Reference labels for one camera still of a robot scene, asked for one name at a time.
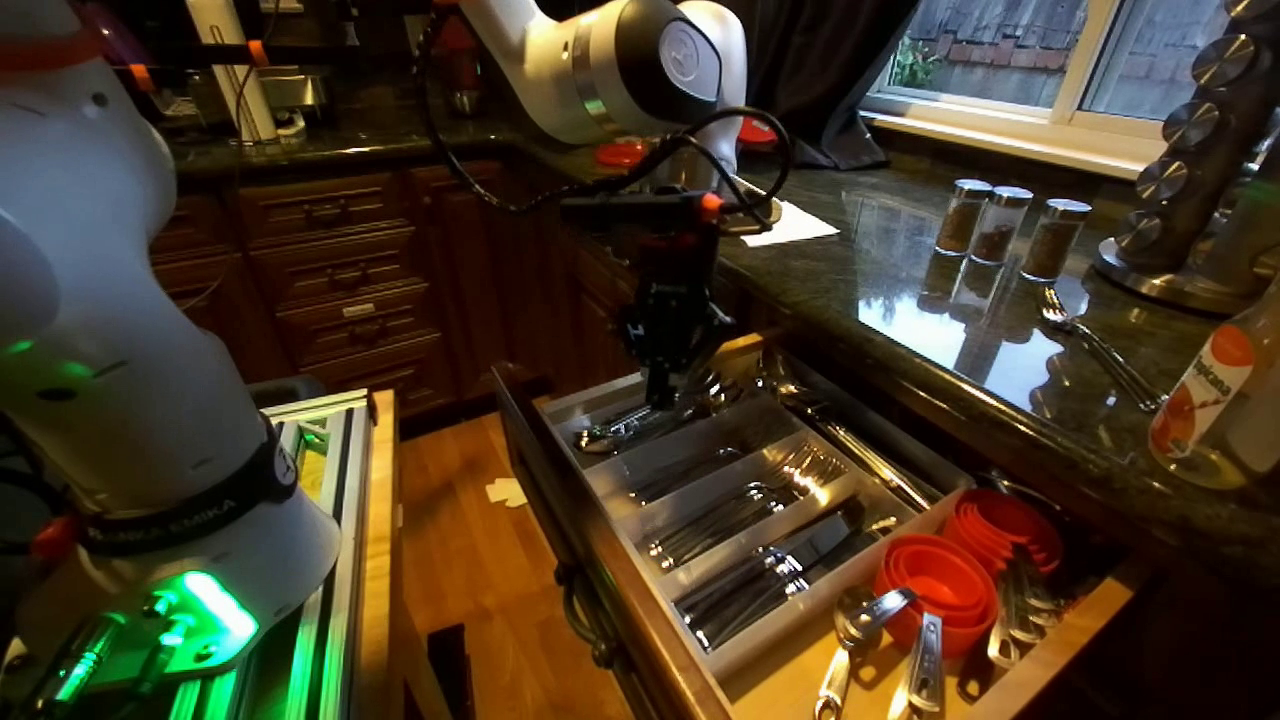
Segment long silver spoon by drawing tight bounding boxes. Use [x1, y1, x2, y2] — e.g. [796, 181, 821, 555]
[1035, 298, 1162, 411]

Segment wooden cabinet door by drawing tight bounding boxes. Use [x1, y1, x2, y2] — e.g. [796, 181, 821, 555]
[410, 165, 537, 394]

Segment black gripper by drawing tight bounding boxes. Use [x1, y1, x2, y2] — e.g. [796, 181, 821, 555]
[618, 226, 733, 416]

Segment wooden cabinet drawer front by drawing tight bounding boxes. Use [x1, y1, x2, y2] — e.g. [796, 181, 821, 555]
[235, 172, 410, 235]
[270, 273, 433, 337]
[252, 226, 424, 292]
[293, 314, 450, 397]

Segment grey cutlery tray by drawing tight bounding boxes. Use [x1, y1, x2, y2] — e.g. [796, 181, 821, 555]
[532, 350, 977, 688]

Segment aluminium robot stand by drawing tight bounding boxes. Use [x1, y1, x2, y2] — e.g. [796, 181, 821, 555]
[170, 386, 403, 720]

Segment long silver serving utensil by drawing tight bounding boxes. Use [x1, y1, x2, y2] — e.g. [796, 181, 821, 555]
[803, 397, 934, 515]
[784, 375, 924, 504]

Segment dark curtain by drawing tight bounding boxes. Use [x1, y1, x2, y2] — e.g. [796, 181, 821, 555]
[737, 0, 924, 172]

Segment white paper scrap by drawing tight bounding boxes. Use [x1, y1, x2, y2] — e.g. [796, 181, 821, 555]
[481, 473, 532, 513]

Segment white countertop appliance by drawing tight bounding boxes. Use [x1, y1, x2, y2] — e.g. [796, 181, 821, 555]
[183, 0, 328, 154]

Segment bottle with orange label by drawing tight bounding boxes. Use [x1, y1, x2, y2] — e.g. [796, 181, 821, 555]
[1149, 276, 1280, 491]

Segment silver fork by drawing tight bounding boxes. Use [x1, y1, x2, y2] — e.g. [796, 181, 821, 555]
[662, 443, 854, 566]
[647, 452, 845, 572]
[622, 416, 803, 507]

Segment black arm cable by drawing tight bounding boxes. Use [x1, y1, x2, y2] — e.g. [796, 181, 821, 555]
[419, 100, 801, 242]

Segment white window frame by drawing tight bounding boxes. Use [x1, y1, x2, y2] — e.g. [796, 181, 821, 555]
[854, 0, 1237, 186]

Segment white paper napkin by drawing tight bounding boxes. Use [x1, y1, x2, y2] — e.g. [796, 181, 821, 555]
[722, 198, 845, 258]

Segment wooden kitchen drawer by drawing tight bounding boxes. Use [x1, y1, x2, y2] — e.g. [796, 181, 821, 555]
[490, 334, 1153, 720]

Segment steel measuring spoon set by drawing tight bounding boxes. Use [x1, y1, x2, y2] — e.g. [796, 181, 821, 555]
[982, 572, 1073, 674]

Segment glass spice jar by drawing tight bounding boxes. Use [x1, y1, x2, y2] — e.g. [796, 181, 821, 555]
[933, 178, 997, 262]
[967, 181, 1035, 268]
[1016, 191, 1097, 289]

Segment flat red lid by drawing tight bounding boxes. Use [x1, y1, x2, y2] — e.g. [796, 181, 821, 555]
[593, 137, 659, 178]

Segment silver table knife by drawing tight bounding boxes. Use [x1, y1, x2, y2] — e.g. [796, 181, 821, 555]
[693, 513, 903, 657]
[674, 504, 873, 654]

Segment red kettle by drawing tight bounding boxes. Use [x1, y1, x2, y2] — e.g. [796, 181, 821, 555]
[433, 5, 490, 115]

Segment red measuring cup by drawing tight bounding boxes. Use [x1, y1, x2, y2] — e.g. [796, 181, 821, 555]
[934, 488, 1066, 585]
[873, 534, 1004, 664]

